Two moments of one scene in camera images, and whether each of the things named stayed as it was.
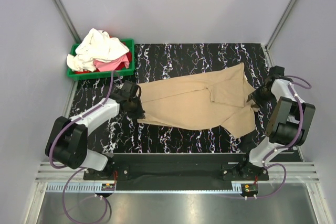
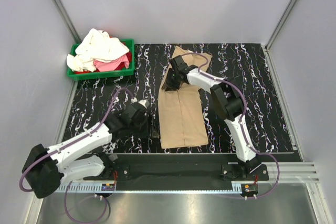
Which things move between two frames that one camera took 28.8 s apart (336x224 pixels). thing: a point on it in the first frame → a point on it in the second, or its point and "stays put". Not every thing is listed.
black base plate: [178, 168] stays put
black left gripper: [139, 113] → [149, 130]
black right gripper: [259, 103] → [168, 84]
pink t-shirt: [112, 66] stays put
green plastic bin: [74, 76] stays put
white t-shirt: [98, 46] stays put
